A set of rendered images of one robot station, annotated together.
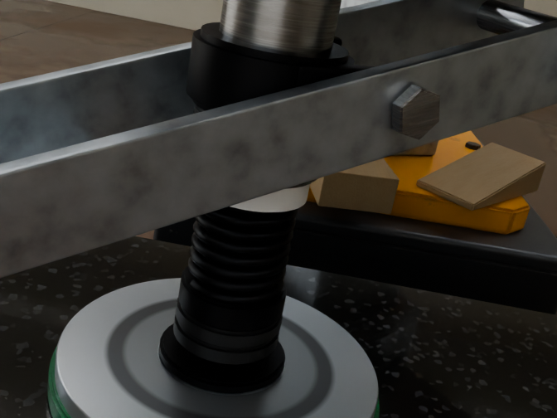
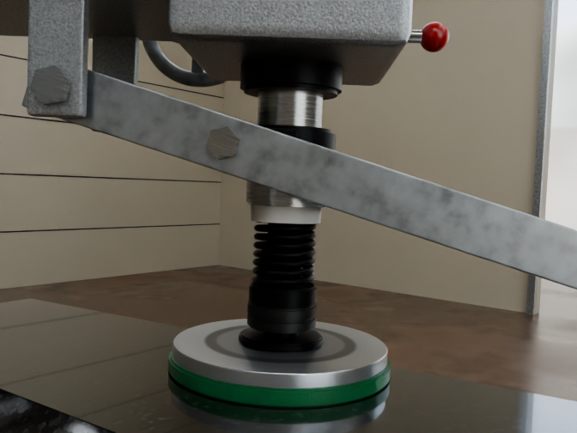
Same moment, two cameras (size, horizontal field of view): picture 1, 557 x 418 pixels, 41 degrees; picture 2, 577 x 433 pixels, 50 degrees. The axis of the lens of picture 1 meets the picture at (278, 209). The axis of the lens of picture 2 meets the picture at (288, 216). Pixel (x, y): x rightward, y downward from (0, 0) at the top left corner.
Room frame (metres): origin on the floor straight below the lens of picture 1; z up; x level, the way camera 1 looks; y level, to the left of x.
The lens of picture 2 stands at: (0.93, 0.36, 1.01)
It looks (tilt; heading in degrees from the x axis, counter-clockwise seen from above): 3 degrees down; 214
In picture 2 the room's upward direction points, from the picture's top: 2 degrees clockwise
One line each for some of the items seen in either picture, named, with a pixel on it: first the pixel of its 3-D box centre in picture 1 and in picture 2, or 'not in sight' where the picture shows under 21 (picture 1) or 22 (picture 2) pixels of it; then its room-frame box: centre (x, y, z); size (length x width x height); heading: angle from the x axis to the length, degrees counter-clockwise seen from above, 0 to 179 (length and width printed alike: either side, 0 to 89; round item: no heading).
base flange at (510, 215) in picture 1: (357, 146); not in sight; (1.27, -0.12, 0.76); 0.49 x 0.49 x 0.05; 3
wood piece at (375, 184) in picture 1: (343, 166); not in sight; (1.01, -0.08, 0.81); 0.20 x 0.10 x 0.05; 11
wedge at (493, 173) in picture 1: (482, 173); not in sight; (1.10, -0.30, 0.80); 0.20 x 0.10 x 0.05; 139
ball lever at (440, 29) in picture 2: not in sight; (413, 36); (0.30, 0.09, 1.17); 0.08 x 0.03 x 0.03; 122
